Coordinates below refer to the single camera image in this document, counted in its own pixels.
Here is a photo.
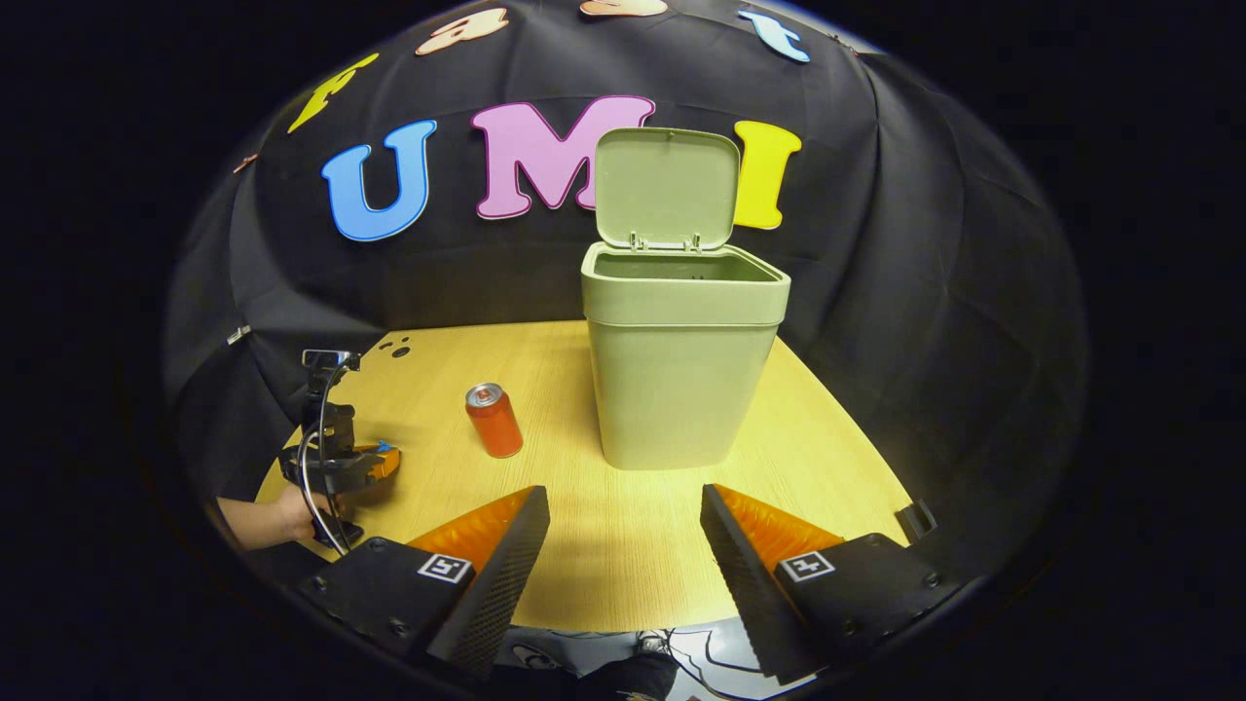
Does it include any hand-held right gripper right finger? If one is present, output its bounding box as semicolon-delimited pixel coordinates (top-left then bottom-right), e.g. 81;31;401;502
699;484;960;683

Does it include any black backdrop cloth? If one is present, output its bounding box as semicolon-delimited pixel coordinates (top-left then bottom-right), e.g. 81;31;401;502
164;0;1089;585

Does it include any orange pop can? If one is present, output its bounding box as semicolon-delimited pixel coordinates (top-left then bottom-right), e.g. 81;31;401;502
464;383;525;459

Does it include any green desktop garbage bin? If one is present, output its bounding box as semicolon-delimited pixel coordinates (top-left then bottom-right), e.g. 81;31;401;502
581;127;791;471

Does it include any black floor cable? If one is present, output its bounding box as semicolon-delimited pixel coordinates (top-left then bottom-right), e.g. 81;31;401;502
670;631;770;698

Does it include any wooden desktop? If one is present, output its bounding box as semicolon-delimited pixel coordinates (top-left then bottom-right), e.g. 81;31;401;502
255;319;914;634

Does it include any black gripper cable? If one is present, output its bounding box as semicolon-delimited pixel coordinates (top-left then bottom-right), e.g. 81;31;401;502
298;362;353;558

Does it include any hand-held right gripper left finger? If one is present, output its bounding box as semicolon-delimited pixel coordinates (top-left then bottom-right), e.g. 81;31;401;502
297;485;551;680

